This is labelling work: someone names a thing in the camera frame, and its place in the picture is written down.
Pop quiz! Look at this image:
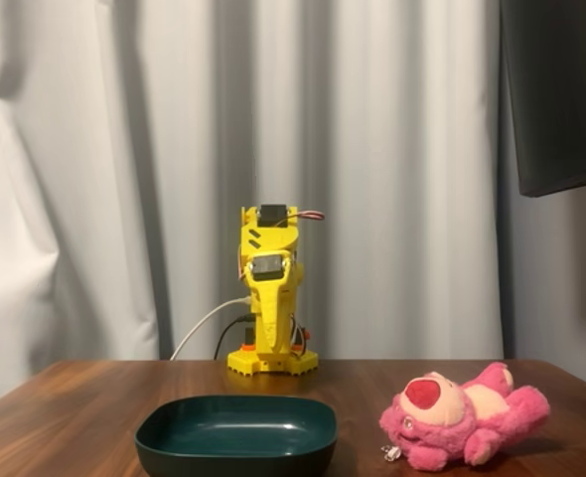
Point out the yellow gripper black servo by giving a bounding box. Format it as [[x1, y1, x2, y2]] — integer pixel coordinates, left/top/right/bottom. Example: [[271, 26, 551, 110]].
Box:
[[243, 251, 306, 356]]

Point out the white curtain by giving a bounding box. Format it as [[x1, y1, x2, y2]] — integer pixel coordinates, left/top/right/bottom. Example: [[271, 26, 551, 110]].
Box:
[[0, 0, 517, 413]]

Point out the black power cable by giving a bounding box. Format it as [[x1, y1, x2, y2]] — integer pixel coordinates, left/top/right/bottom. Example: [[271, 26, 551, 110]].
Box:
[[213, 313, 254, 361]]

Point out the pink strawberry bear plush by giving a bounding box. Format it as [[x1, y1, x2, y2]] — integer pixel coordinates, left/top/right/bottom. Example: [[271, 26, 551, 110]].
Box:
[[377, 361, 552, 472]]

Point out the dark green square bin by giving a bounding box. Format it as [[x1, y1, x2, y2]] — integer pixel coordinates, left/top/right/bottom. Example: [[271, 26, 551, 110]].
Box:
[[133, 395, 340, 477]]

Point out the black monitor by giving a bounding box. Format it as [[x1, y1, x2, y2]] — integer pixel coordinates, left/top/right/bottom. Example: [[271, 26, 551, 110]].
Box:
[[499, 0, 586, 199]]

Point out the yellow robot arm with base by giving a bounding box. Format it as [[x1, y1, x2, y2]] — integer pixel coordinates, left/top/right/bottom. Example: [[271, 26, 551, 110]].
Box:
[[226, 203, 320, 378]]

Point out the white power cable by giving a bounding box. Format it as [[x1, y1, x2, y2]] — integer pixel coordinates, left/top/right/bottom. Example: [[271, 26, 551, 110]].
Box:
[[169, 296, 252, 362]]

